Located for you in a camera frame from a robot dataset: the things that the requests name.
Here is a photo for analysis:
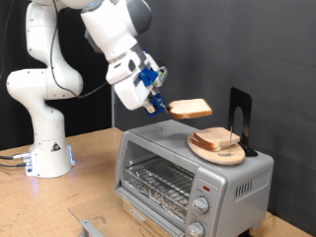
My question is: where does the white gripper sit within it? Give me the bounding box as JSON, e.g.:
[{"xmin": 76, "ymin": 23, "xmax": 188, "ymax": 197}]
[{"xmin": 113, "ymin": 53, "xmax": 168, "ymax": 115}]

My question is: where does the spatula with blue grip block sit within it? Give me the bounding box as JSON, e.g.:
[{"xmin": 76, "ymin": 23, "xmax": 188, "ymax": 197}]
[{"xmin": 144, "ymin": 93, "xmax": 172, "ymax": 119}]

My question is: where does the glass oven door with handle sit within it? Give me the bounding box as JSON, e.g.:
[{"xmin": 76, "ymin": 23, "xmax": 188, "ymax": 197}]
[{"xmin": 68, "ymin": 189, "xmax": 182, "ymax": 237}]

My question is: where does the silver toaster oven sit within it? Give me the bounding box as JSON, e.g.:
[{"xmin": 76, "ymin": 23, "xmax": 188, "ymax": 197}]
[{"xmin": 114, "ymin": 118, "xmax": 275, "ymax": 237}]

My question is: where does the silver oven knob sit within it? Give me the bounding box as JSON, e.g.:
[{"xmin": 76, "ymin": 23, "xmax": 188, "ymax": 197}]
[
  {"xmin": 187, "ymin": 220, "xmax": 205, "ymax": 237},
  {"xmin": 192, "ymin": 196, "xmax": 210, "ymax": 215}
]

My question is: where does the vertical metal pole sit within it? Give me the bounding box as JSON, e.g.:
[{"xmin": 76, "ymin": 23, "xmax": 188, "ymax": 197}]
[{"xmin": 111, "ymin": 85, "xmax": 117, "ymax": 128}]

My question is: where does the round wooden plate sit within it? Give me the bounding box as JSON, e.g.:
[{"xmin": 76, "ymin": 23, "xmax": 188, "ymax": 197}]
[{"xmin": 187, "ymin": 132, "xmax": 247, "ymax": 166}]

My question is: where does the thin metal pin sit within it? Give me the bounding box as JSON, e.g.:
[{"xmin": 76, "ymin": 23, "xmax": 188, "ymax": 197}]
[{"xmin": 228, "ymin": 126, "xmax": 234, "ymax": 156}]

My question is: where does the black metal bookend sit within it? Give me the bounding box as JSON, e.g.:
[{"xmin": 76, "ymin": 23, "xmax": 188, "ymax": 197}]
[{"xmin": 227, "ymin": 87, "xmax": 259, "ymax": 158}]

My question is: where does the black camera cable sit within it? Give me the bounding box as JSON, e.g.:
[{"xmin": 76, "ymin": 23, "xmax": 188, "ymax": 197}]
[{"xmin": 48, "ymin": 0, "xmax": 109, "ymax": 100}]

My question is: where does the wire oven rack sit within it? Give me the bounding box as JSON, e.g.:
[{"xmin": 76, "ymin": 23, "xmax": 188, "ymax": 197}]
[{"xmin": 123, "ymin": 156, "xmax": 196, "ymax": 220}]

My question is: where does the base cable with metal connector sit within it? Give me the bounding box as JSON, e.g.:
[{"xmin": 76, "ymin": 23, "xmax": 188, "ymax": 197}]
[{"xmin": 0, "ymin": 151, "xmax": 33, "ymax": 161}]

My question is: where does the black base cable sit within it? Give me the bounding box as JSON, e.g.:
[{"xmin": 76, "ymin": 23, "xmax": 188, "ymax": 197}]
[{"xmin": 0, "ymin": 161, "xmax": 28, "ymax": 169}]

